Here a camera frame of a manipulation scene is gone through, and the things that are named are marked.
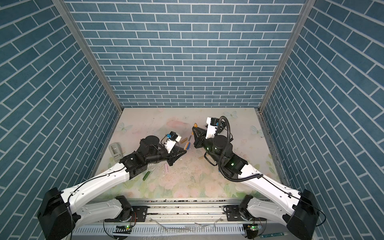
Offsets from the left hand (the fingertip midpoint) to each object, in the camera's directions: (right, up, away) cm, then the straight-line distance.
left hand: (185, 151), depth 73 cm
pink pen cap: (-13, -13, +16) cm, 24 cm away
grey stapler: (-46, -4, +21) cm, 51 cm away
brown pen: (0, +3, -2) cm, 3 cm away
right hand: (+3, +12, -5) cm, 14 cm away
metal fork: (+42, -37, -4) cm, 56 cm away
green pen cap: (-24, -17, +14) cm, 33 cm away
